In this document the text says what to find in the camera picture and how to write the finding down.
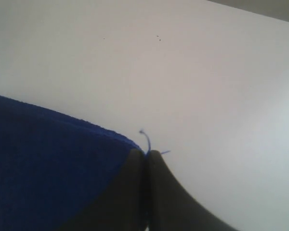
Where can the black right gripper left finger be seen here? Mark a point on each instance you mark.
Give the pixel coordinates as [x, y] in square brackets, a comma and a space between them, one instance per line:
[118, 208]

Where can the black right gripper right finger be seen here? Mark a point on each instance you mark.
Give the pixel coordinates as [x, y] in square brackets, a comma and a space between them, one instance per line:
[170, 206]

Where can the blue microfiber towel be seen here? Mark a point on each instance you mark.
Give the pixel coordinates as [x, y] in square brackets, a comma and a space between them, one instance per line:
[52, 166]

